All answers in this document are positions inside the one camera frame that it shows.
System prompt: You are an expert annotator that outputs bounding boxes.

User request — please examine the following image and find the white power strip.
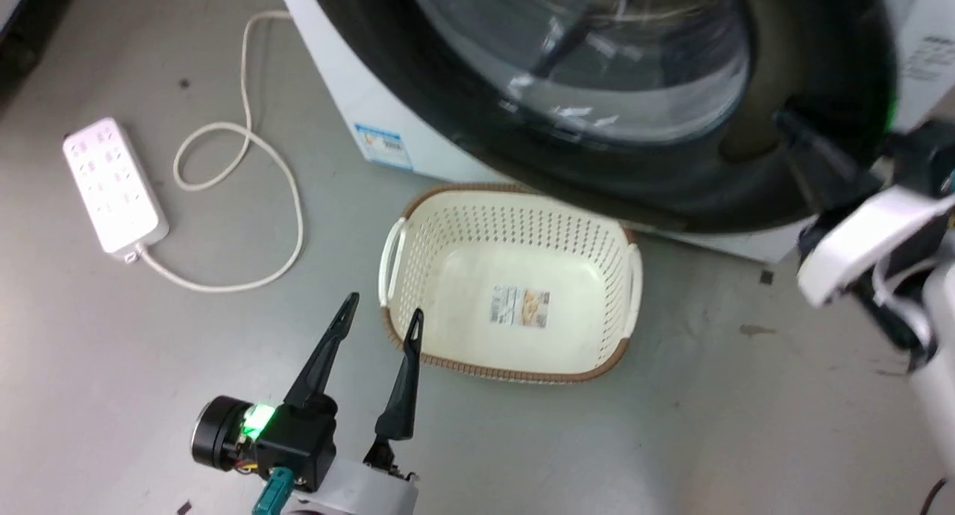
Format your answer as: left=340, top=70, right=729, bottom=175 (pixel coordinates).
left=62, top=116, right=170, bottom=263

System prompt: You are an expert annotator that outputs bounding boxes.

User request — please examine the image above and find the teal cable connector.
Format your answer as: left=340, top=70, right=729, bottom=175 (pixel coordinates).
left=251, top=466, right=293, bottom=515

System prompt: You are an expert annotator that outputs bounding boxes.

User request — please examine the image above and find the cream perforated laundry basket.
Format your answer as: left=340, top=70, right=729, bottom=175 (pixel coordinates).
left=378, top=183, right=644, bottom=385

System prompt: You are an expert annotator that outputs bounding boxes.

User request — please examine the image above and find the white washing machine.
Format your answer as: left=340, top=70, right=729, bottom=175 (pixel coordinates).
left=272, top=0, right=955, bottom=266

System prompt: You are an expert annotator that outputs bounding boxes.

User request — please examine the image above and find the white power cord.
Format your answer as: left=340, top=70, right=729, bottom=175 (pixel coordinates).
left=134, top=10, right=305, bottom=293

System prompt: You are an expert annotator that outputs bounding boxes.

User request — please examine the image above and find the black round washing machine door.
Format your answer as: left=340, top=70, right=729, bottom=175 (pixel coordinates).
left=312, top=0, right=901, bottom=234

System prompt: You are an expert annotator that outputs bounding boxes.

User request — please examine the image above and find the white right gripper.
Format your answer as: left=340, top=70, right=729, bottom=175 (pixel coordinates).
left=771, top=108, right=955, bottom=308

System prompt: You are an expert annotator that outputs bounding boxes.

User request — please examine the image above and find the printed paper basket label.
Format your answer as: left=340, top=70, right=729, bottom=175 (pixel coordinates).
left=489, top=284, right=551, bottom=329

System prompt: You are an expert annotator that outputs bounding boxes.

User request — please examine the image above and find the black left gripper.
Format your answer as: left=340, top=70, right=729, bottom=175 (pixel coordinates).
left=191, top=292, right=425, bottom=495

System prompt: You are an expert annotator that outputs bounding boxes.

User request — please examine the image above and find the blue white energy label sticker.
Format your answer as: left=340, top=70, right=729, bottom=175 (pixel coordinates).
left=353, top=122, right=414, bottom=172

